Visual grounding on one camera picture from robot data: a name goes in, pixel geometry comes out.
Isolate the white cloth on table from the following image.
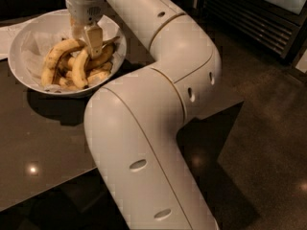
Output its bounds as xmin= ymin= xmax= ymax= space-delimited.
xmin=0 ymin=19 xmax=32 ymax=60

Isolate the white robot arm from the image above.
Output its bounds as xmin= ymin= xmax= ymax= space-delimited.
xmin=66 ymin=0 xmax=222 ymax=230

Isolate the white bowl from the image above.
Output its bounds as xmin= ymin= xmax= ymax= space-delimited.
xmin=8 ymin=10 xmax=127 ymax=98

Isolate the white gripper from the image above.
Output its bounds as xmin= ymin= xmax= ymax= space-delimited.
xmin=65 ymin=0 xmax=104 ymax=59

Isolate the white paper liner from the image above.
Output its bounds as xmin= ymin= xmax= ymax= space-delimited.
xmin=10 ymin=11 xmax=127 ymax=96

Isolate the dark metal radiator grille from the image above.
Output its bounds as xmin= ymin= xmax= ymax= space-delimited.
xmin=204 ymin=0 xmax=307 ymax=61

